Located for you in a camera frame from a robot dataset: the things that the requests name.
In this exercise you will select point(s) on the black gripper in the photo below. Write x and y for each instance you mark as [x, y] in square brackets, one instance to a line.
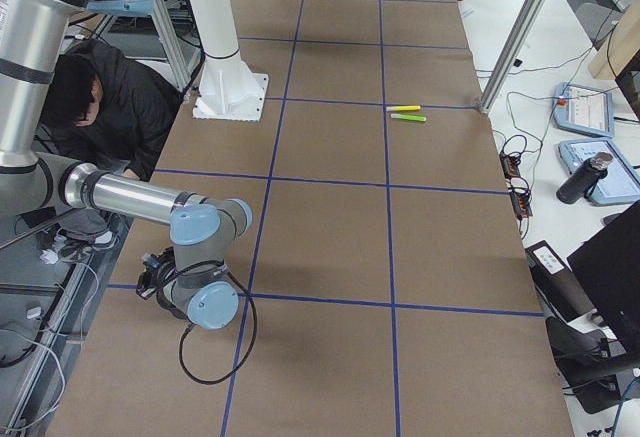
[165, 301]

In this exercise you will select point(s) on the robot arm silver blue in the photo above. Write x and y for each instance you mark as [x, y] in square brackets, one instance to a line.
[35, 175]

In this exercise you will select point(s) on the person in black jacket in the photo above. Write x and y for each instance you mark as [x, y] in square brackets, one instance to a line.
[106, 109]

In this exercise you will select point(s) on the green highlighter pen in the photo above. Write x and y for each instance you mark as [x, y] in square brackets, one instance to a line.
[408, 117]

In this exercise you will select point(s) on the yellow highlighter pen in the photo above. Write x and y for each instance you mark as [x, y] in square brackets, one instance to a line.
[403, 108]

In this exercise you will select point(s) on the black orange usb hub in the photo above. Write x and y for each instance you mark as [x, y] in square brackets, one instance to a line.
[518, 188]

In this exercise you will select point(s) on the black box white label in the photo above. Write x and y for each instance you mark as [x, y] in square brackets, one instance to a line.
[557, 282]

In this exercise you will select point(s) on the black water bottle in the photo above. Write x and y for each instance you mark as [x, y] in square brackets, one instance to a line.
[583, 180]

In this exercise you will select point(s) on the upper teach pendant tablet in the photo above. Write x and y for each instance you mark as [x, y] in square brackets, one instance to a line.
[584, 110]

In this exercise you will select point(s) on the teach pendant tablet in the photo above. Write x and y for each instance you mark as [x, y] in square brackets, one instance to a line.
[584, 110]
[620, 186]

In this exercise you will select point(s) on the black monitor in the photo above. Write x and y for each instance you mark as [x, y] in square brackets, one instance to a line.
[607, 268]

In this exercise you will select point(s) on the lower teach pendant tablet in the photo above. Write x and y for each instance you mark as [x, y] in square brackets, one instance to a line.
[620, 186]

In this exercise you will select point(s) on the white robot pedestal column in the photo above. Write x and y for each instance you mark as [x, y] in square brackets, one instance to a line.
[228, 89]

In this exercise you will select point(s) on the aluminium frame post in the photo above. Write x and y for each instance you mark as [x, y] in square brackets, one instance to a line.
[513, 44]

